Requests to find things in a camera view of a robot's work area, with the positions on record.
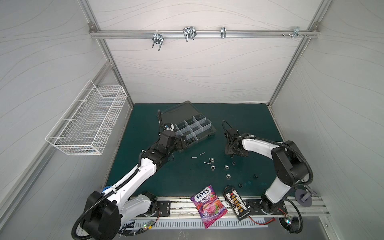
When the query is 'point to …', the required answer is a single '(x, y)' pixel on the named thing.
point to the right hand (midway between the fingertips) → (237, 147)
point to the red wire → (272, 219)
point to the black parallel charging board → (238, 205)
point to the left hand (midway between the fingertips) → (181, 136)
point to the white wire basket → (86, 127)
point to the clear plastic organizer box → (189, 122)
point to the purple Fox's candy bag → (211, 208)
